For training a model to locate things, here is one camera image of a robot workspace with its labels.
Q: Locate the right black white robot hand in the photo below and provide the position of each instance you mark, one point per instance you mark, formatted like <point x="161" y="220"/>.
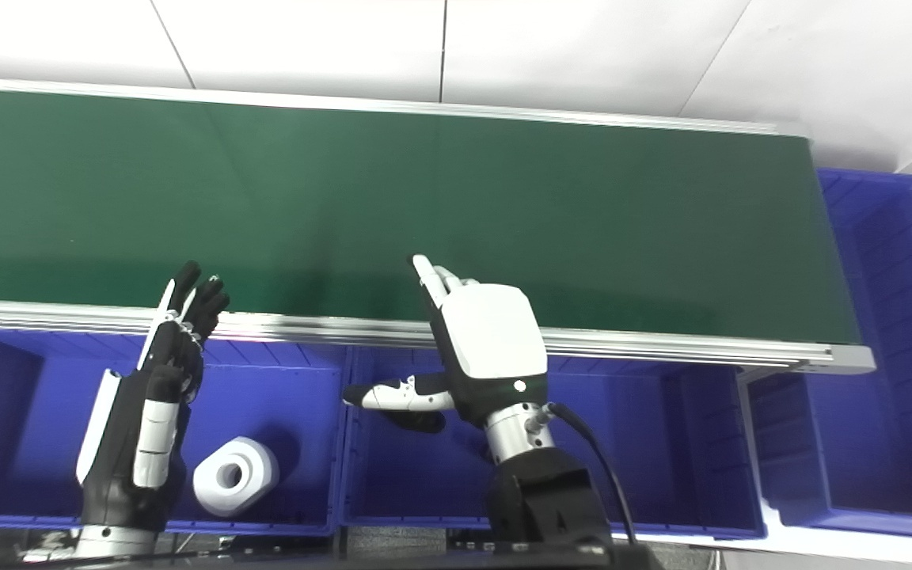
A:
<point x="495" y="332"/>

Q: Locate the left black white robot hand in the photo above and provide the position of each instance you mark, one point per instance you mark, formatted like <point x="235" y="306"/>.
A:
<point x="119" y="475"/>

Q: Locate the black plastic machine part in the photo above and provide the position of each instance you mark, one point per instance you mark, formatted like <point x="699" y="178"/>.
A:
<point x="420" y="421"/>

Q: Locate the blue plastic bin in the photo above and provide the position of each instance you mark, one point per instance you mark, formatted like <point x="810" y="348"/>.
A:
<point x="891" y="443"/>
<point x="28" y="427"/>
<point x="662" y="459"/>

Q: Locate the green conveyor belt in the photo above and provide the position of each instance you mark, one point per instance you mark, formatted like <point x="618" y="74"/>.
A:
<point x="345" y="206"/>

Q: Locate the black robot torso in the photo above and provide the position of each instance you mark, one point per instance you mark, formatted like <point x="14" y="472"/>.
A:
<point x="424" y="560"/>

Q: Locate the aluminium conveyor side rail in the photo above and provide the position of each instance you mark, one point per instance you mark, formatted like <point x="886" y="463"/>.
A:
<point x="345" y="104"/>
<point x="662" y="344"/>

